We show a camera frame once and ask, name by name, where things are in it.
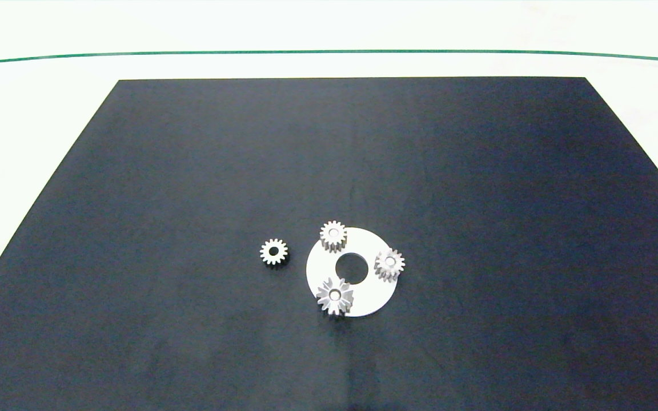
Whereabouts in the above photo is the small steel gear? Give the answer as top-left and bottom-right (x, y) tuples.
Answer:
(374, 248), (406, 283)
(319, 220), (348, 253)
(259, 238), (290, 267)

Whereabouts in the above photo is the round white plate with pins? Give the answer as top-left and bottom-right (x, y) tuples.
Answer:
(306, 227), (399, 317)

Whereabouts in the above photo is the large steel gear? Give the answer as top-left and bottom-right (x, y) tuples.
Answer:
(316, 276), (356, 317)

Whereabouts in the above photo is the dark mat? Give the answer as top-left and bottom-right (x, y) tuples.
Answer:
(0, 76), (658, 411)

